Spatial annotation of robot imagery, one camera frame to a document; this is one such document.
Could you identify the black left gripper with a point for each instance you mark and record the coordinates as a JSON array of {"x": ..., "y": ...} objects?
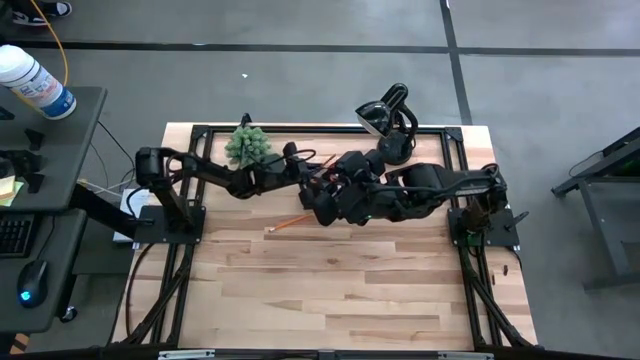
[{"x": 295, "y": 167}]

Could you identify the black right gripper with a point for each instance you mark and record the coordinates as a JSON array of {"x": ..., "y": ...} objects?
[{"x": 350, "y": 195}]

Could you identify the yellow pencil with eraser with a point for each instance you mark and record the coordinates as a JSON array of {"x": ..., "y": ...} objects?
[
  {"x": 328, "y": 161},
  {"x": 290, "y": 223}
]

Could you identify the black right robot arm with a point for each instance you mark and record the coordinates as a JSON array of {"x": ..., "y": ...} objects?
[{"x": 450, "y": 182}]

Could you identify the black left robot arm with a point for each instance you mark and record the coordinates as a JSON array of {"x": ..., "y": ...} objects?
[{"x": 210, "y": 172}]

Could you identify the green succulent in pot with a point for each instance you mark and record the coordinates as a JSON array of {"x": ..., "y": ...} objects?
[{"x": 245, "y": 142}]

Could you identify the black desk lamp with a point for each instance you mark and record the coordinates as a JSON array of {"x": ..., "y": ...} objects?
[{"x": 395, "y": 150}]

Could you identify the small black clamp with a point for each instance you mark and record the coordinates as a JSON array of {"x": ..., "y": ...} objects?
[{"x": 245, "y": 119}]

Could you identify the white box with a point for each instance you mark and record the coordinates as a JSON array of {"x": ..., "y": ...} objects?
[{"x": 131, "y": 200}]

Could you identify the black lever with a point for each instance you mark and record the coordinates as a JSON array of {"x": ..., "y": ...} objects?
[{"x": 517, "y": 220}]

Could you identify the black side desk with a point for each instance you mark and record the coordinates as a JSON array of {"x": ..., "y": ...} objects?
[{"x": 60, "y": 165}]

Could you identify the grey metal table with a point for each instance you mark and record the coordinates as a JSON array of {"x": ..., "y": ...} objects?
[{"x": 610, "y": 210}]

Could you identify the black plastic part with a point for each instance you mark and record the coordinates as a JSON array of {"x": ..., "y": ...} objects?
[
  {"x": 35, "y": 139},
  {"x": 22, "y": 162},
  {"x": 6, "y": 114},
  {"x": 35, "y": 182}
]

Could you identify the white wipes canister blue label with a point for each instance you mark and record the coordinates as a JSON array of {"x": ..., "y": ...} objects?
[{"x": 35, "y": 85}]

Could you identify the black computer mouse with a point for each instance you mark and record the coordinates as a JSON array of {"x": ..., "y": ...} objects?
[{"x": 32, "y": 282}]

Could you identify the black keyboard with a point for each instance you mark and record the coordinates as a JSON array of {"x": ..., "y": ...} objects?
[{"x": 15, "y": 235}]

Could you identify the yellow sticky notes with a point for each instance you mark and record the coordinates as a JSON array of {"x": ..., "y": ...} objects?
[{"x": 7, "y": 190}]

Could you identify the person's shoe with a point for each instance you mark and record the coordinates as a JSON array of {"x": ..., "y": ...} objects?
[{"x": 45, "y": 11}]

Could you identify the black aluminium table frame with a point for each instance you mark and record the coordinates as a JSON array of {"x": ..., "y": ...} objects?
[{"x": 325, "y": 129}]

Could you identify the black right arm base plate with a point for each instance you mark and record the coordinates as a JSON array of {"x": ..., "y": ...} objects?
[{"x": 500, "y": 227}]

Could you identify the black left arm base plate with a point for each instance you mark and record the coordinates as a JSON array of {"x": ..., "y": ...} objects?
[{"x": 150, "y": 227}]

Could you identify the silver bracket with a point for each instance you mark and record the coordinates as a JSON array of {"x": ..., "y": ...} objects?
[
  {"x": 185, "y": 355},
  {"x": 465, "y": 356}
]

